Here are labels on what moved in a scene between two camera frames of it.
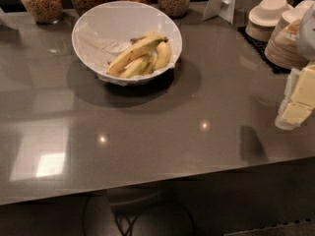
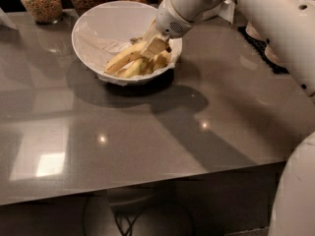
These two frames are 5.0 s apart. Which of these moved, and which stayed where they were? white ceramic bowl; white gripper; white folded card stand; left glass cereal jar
Moved: white gripper
Stayed: left glass cereal jar; white folded card stand; white ceramic bowl
